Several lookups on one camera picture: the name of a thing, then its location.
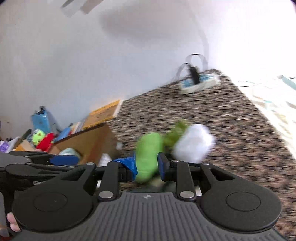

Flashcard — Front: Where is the light green round plush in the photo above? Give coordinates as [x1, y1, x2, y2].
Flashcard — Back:
[58, 148, 81, 159]

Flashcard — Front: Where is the green plush toy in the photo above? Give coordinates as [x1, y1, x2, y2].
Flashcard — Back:
[135, 120, 191, 183]

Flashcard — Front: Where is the white mesh bath sponge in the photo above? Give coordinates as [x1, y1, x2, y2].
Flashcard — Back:
[172, 124, 216, 164]

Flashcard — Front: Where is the person's hand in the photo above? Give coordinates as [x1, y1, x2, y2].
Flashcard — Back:
[6, 212, 21, 232]

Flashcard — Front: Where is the red plush toy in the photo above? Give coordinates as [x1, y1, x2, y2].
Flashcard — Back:
[36, 133, 55, 152]

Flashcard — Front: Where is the cardboard box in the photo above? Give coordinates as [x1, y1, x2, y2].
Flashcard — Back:
[13, 100, 122, 164]

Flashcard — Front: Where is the frog head plush toy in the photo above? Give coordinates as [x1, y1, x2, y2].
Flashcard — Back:
[32, 129, 46, 146]

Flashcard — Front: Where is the blue pen holder box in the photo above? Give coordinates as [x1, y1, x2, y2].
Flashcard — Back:
[31, 106, 51, 134]

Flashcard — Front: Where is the white power strip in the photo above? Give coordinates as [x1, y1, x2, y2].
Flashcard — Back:
[179, 72, 221, 94]

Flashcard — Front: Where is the black charger plug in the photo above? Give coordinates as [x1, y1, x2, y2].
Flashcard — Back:
[188, 65, 200, 85]

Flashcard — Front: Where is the white cable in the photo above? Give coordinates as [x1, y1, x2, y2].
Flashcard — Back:
[172, 27, 210, 82]

